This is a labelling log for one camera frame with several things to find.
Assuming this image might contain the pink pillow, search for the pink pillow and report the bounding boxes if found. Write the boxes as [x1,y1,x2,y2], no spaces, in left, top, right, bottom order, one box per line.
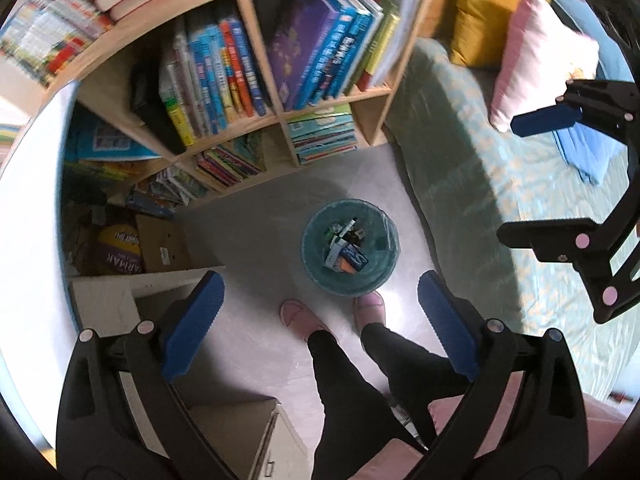
[489,0,599,132]

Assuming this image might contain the teal trash bin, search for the teal trash bin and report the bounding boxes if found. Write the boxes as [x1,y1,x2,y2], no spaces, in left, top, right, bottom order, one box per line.
[300,198,400,297]

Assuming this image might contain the yellow pillow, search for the yellow pillow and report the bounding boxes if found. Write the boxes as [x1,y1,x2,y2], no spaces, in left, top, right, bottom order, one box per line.
[449,0,520,70]

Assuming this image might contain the folded blue cloth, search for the folded blue cloth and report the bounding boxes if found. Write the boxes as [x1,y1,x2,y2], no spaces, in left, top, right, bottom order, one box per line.
[551,0,639,185]

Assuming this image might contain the cardboard box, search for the cardboard box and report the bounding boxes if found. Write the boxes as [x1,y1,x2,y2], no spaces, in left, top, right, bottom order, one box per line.
[136,214,192,273]

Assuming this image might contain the light blue medicine box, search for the light blue medicine box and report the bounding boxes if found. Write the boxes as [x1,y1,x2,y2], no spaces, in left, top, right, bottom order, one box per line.
[340,244,369,272]

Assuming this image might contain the person's black trouser legs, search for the person's black trouser legs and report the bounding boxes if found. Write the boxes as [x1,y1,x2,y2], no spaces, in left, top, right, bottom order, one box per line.
[307,323,470,479]

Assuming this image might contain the wooden bookshelf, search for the wooden bookshelf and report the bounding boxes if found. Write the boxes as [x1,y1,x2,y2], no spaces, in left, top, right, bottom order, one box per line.
[0,0,444,212]

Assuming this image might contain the basketball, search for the basketball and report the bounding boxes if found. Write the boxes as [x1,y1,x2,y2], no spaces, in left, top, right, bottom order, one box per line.
[94,223,143,275]

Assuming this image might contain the green bed blanket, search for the green bed blanket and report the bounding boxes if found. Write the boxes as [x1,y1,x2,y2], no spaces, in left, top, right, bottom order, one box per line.
[386,38,639,400]

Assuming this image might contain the pink slipper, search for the pink slipper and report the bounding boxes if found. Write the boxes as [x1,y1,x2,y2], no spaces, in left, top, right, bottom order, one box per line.
[352,290,386,334]
[279,299,330,342]

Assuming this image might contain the green marker pen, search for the green marker pen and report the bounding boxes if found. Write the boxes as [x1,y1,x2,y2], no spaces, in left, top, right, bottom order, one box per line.
[330,218,357,242]

